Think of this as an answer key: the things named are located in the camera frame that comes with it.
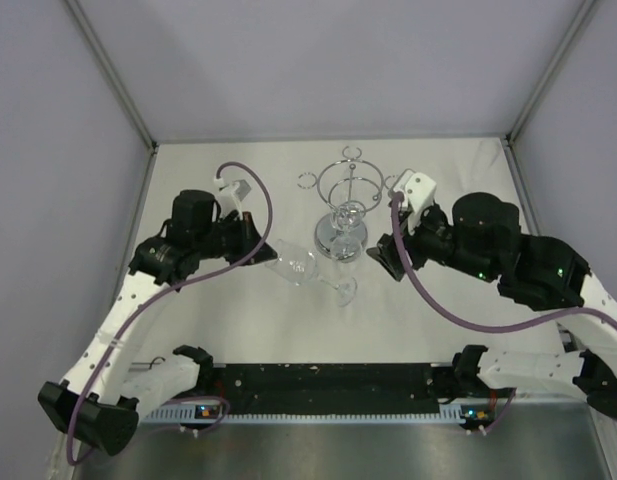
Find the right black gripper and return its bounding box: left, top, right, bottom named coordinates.
left=365, top=202, right=494, bottom=283

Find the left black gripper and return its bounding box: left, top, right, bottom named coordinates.
left=195, top=211, right=277, bottom=266

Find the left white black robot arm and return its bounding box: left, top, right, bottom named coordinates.
left=38, top=184, right=276, bottom=456

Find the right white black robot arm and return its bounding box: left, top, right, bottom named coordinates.
left=367, top=192, right=617, bottom=421

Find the chrome wine glass rack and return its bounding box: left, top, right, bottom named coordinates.
left=297, top=146, right=397, bottom=263

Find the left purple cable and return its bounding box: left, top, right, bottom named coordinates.
left=65, top=162, right=274, bottom=467

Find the purple cable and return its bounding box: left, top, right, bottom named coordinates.
left=65, top=162, right=274, bottom=467
left=390, top=192, right=617, bottom=335

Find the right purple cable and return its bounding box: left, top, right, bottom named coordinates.
left=390, top=192, right=617, bottom=335

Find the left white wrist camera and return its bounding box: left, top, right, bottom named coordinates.
left=214, top=178, right=252, bottom=216

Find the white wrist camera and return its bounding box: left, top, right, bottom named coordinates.
left=388, top=169, right=437, bottom=235
left=214, top=178, right=252, bottom=216

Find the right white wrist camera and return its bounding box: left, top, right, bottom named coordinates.
left=388, top=169, right=437, bottom=235

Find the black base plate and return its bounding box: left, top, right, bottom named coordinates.
left=192, top=363, right=490, bottom=416

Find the grey slotted cable duct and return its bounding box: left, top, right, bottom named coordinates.
left=142, top=402, right=493, bottom=426

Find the aluminium frame post right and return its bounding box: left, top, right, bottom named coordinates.
left=505, top=0, right=601, bottom=147

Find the aluminium frame post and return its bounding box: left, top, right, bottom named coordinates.
left=505, top=0, right=601, bottom=147
left=61, top=0, right=157, bottom=154

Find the aluminium frame post left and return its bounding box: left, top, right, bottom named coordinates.
left=61, top=0, right=157, bottom=154

